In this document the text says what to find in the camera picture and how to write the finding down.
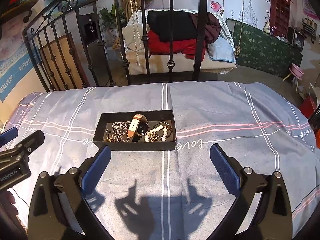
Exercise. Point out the dark maroon garment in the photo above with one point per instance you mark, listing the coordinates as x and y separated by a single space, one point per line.
212 27

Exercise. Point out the white ceramic vase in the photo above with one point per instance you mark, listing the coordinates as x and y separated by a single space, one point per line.
266 28

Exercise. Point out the pink stool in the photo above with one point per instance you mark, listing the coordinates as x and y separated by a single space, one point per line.
297 73

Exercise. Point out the beige pillow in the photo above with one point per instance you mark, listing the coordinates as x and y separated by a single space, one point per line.
132 36

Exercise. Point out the tan strap wristwatch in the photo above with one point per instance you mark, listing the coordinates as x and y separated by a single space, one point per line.
139 126

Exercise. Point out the black folded garment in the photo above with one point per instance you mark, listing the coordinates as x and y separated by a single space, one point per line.
177 25

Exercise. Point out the light blue pillow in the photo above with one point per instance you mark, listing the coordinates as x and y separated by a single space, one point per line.
221 50

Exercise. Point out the blue wall poster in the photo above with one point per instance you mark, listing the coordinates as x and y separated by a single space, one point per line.
13 70

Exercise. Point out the black jewelry tray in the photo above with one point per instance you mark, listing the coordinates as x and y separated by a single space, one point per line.
112 129

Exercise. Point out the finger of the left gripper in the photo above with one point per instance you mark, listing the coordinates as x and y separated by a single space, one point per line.
8 136
29 144

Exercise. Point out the green patterned cloth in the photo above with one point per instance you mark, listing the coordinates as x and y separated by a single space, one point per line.
261 51

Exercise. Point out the red cabinet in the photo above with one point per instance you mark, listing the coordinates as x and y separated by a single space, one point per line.
280 17

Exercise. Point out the red blanket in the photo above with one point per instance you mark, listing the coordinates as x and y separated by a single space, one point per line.
156 47

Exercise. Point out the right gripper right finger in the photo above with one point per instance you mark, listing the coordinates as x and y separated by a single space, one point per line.
243 185

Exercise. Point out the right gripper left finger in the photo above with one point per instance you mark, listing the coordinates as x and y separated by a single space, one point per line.
77 183

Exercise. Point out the left hand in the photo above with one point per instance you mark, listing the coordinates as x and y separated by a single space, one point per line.
8 208

